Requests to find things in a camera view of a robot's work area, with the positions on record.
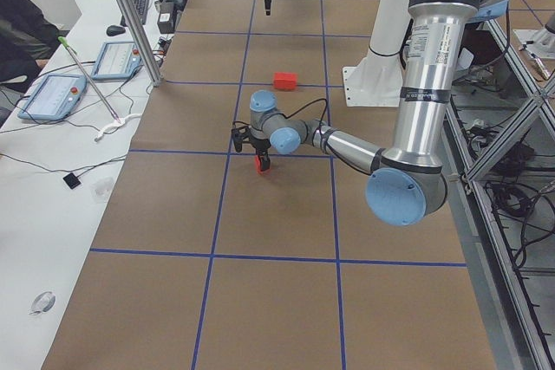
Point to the brown paper table mat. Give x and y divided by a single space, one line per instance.
200 262

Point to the blue teach pendant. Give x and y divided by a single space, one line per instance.
116 61
54 99

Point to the black power adapter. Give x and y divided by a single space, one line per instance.
167 17

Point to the long grey stick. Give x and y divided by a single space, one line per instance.
62 40

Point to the red foam block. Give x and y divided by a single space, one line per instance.
280 80
289 81
262 164

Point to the blue teach pendant far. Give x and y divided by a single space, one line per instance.
116 61

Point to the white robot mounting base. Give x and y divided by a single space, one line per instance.
381 40

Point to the small black square pad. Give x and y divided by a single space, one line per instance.
71 180

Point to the black computer mouse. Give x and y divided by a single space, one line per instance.
115 30

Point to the clear tape roll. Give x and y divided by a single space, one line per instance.
43 303

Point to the aluminium frame post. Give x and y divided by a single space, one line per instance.
139 36

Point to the black keyboard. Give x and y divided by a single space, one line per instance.
138 4

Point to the person in dark jacket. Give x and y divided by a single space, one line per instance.
28 40

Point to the aluminium truss frame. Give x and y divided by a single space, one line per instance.
499 141

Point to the blue teach pendant near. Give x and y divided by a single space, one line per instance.
54 99

